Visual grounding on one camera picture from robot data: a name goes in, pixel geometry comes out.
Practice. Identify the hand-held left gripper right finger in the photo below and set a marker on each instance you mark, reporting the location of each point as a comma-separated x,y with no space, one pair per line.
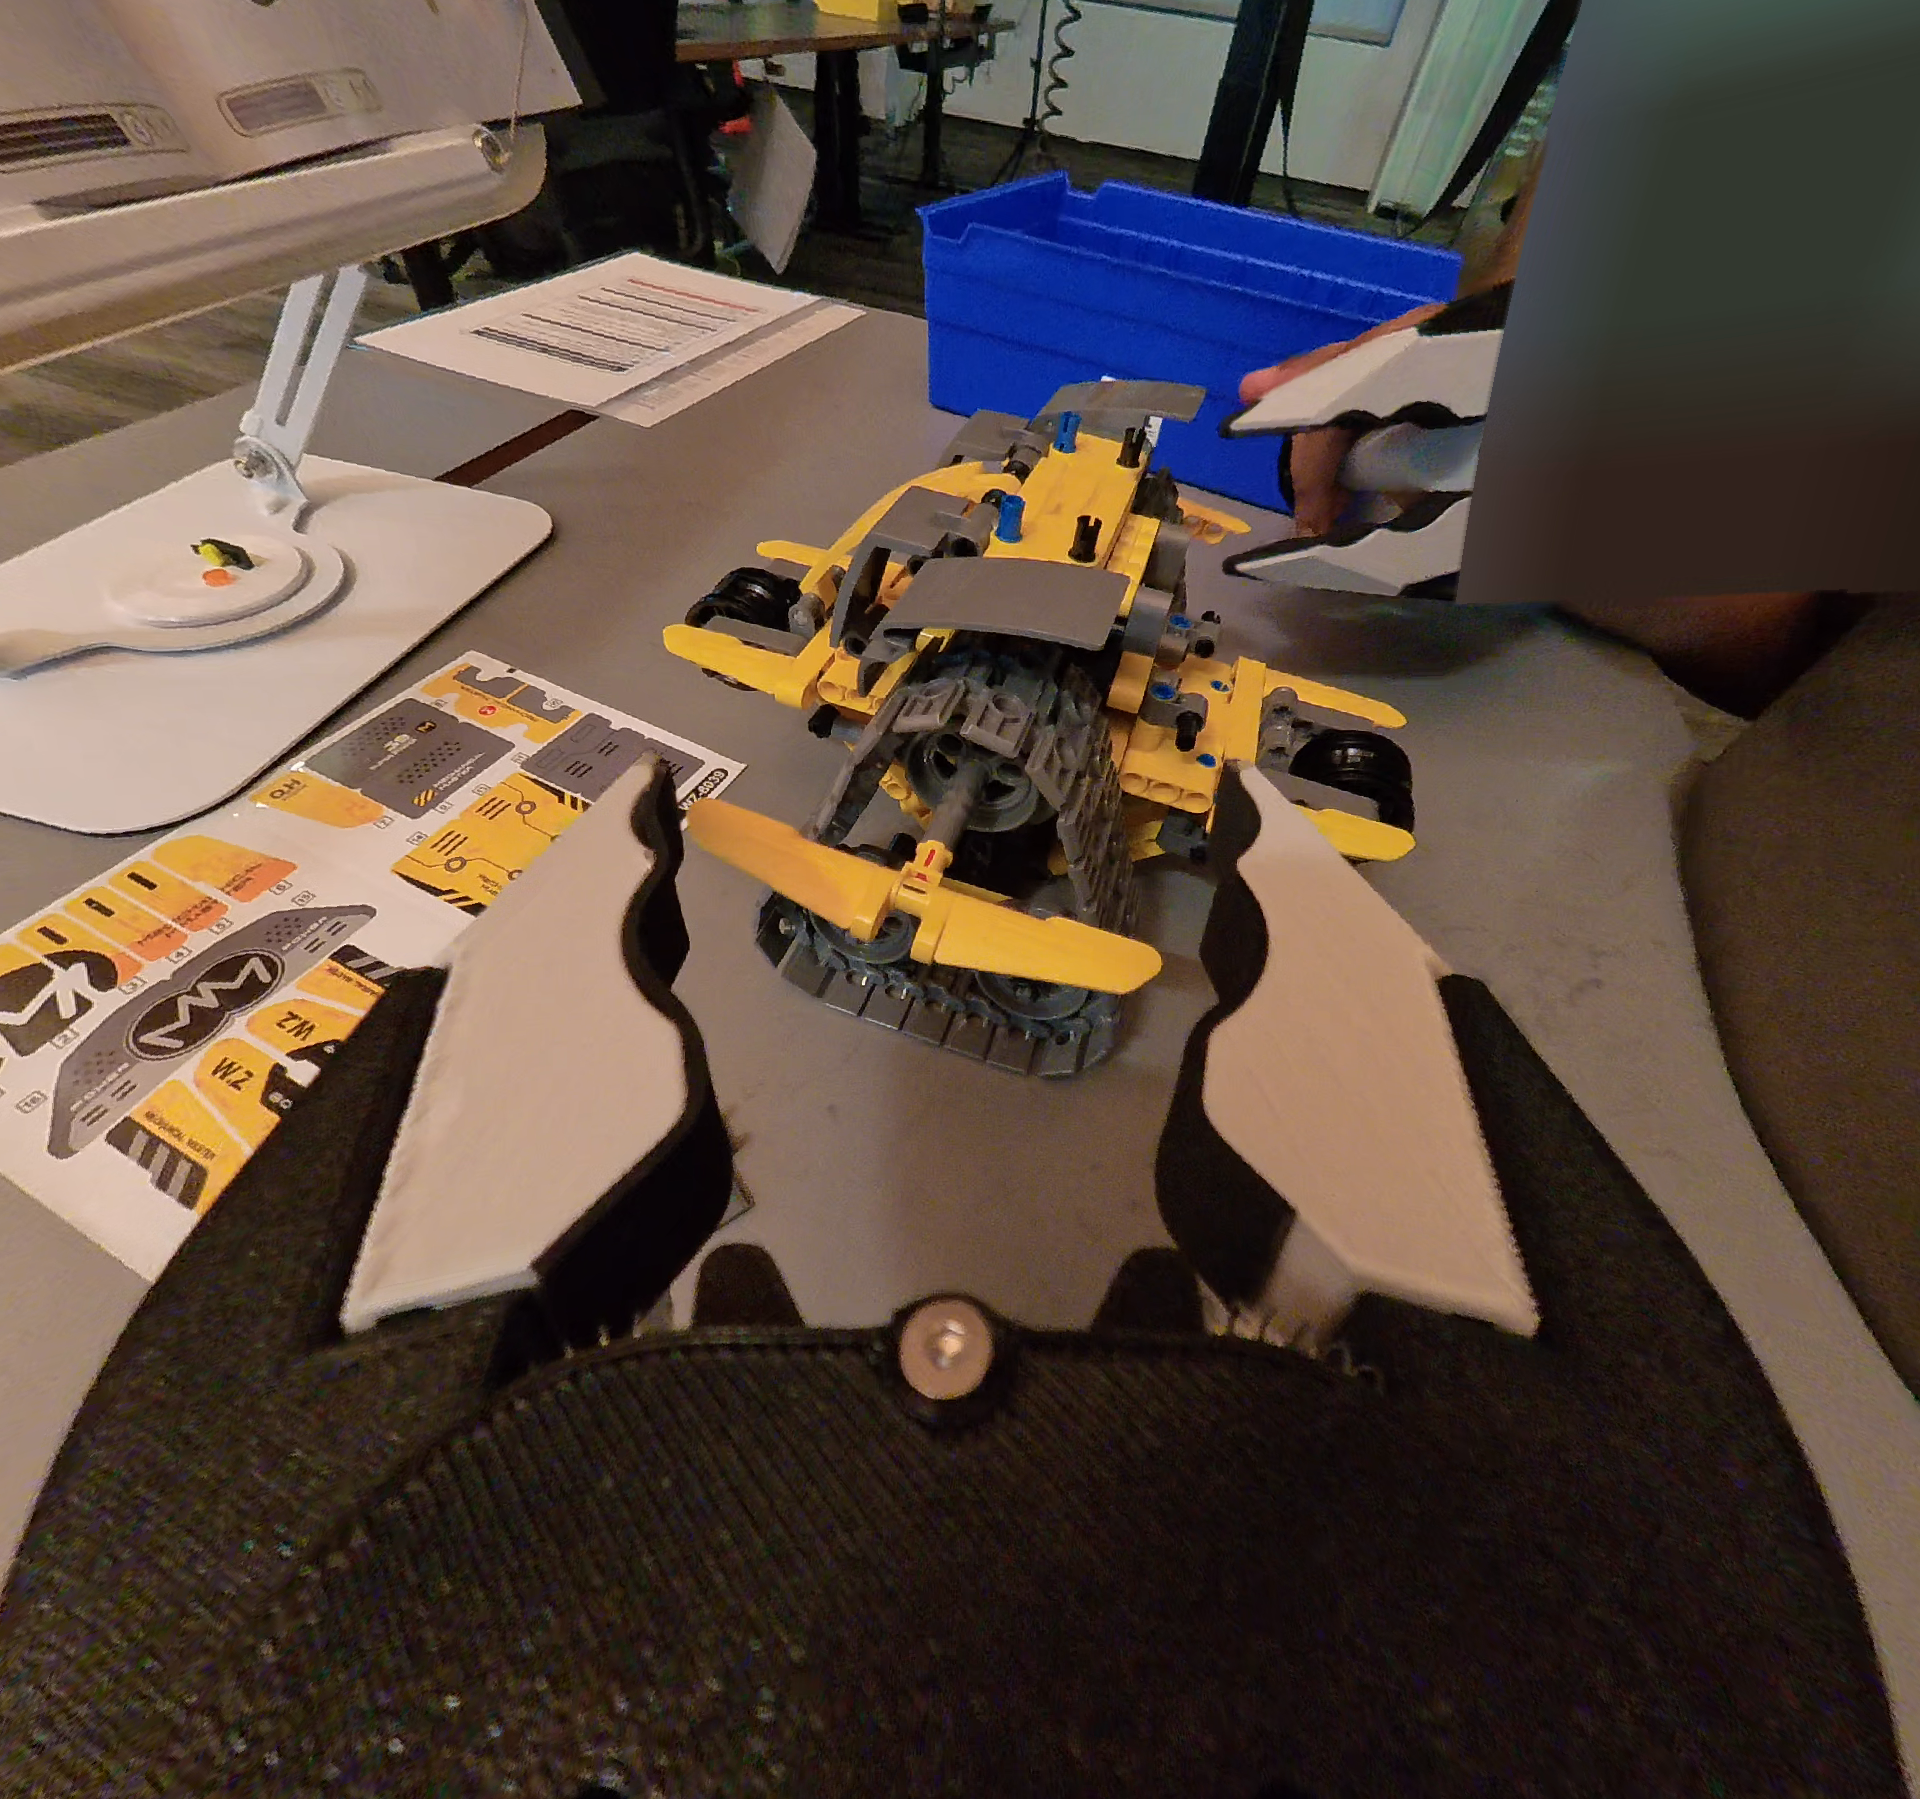
1350,1078

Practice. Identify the brown top office desk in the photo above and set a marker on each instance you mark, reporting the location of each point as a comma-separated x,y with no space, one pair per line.
840,29

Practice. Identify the instruction booklet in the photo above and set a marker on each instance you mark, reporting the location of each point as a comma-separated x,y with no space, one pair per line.
225,960

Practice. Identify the white stand base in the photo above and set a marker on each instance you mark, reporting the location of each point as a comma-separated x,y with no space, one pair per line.
225,720

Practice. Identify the white hanging paper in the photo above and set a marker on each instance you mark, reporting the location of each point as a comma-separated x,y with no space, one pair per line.
773,180

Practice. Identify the blue plastic bin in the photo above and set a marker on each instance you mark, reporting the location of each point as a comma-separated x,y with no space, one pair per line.
1187,299

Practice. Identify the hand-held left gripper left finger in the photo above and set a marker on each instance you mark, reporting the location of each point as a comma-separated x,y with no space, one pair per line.
525,1078

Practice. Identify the white printed paper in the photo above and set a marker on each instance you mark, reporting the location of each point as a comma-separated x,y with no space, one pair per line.
614,329

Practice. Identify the yellow black tracked toy vehicle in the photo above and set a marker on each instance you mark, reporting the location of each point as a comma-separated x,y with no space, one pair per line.
1035,720

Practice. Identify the small orange black toy piece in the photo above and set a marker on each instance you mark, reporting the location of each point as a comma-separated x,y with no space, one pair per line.
218,565

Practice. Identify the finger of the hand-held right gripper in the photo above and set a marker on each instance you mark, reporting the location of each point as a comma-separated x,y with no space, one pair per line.
1380,382
1380,560

